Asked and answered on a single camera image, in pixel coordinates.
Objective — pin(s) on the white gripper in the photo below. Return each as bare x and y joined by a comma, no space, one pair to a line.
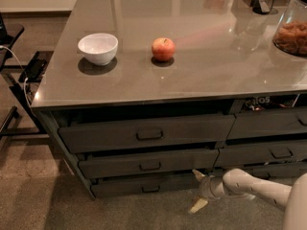
206,188

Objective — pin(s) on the grey drawer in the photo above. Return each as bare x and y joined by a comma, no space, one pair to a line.
143,133
261,153
152,162
148,184
269,123
284,170

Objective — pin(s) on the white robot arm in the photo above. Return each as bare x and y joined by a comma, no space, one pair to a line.
236,183

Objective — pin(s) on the red apple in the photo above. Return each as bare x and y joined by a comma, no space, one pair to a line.
163,49

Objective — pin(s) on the white ceramic bowl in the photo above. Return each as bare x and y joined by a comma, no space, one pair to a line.
99,49

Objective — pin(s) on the glass jar with snacks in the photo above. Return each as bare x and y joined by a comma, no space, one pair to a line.
291,32

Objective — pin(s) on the black phone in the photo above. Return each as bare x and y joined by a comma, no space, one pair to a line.
34,71

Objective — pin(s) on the black side stand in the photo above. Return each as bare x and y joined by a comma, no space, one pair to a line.
10,70

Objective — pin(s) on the grey cabinet frame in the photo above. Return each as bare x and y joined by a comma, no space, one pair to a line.
55,118

